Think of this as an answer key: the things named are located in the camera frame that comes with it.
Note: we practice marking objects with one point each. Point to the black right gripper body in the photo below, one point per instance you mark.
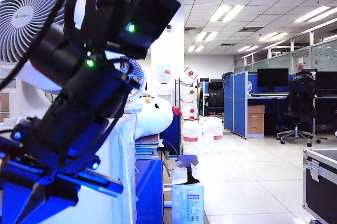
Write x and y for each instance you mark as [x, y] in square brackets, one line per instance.
[58, 145]

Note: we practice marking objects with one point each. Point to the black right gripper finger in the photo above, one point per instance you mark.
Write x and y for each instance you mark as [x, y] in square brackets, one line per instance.
[13, 203]
[50, 195]

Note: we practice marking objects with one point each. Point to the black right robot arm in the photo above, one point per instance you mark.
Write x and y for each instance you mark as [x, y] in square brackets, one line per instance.
[126, 3]

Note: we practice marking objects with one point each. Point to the beige shelf unit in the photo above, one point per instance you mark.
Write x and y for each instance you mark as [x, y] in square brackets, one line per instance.
[4, 103]

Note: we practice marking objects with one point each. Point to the stack of notebooks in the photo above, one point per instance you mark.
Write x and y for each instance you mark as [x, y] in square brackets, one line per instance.
[147, 147]

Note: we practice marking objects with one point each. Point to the white snowman plush pillow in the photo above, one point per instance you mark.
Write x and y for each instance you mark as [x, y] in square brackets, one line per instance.
[152, 118]

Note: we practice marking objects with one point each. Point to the blue metal cabinet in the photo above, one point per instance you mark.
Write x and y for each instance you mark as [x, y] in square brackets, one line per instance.
[148, 192]

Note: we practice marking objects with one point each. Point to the small white desk fan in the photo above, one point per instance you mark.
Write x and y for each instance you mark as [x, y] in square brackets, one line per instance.
[137, 76]

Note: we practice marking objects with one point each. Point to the dark blue desk panel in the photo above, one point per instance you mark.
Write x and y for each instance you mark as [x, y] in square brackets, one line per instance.
[171, 140]

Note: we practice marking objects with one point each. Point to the white water dispenser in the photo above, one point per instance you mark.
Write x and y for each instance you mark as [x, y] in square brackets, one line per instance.
[164, 92]

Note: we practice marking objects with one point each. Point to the white plastic bag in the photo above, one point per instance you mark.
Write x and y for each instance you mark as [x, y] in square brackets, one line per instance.
[180, 175]

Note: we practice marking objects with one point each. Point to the clear water jug red label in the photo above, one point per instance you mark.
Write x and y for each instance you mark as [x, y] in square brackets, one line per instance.
[164, 74]
[213, 134]
[189, 95]
[192, 134]
[187, 76]
[189, 111]

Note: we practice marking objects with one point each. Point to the large white desk fan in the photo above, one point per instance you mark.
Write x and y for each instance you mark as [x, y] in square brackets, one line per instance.
[23, 11]

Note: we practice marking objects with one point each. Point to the blue printed cardboard box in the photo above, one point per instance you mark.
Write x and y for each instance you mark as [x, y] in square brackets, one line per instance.
[188, 205]

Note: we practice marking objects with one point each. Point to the small distant black monitor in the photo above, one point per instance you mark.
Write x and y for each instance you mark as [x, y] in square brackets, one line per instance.
[204, 79]

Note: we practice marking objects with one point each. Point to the small black sensor box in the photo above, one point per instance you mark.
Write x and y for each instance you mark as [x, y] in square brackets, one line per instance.
[168, 26]

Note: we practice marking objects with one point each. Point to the black padded office chair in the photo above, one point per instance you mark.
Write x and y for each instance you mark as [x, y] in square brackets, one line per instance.
[213, 100]

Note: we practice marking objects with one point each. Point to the blue cubicle partition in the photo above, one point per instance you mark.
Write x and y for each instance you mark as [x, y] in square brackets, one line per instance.
[234, 103]

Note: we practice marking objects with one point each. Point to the tiny white desk fan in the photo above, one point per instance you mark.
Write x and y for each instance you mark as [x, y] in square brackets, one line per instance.
[249, 86]

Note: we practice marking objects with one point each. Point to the blue cubicle panel behind monitor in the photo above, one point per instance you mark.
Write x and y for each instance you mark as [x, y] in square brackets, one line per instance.
[253, 77]

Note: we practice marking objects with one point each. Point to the white office desk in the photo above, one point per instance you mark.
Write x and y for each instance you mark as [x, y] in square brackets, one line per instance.
[263, 95]
[326, 97]

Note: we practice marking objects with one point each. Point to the black computer monitor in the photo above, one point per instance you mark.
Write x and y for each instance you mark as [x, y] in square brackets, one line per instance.
[272, 76]
[326, 82]

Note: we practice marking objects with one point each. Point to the black mesh office chair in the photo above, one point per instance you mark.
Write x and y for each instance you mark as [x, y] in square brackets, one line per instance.
[300, 103]

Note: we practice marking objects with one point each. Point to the black aluminium flight case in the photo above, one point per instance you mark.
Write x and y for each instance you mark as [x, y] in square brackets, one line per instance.
[321, 195]

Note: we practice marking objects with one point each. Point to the wooden drawer pedestal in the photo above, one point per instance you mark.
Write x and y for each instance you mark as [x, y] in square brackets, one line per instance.
[255, 121]

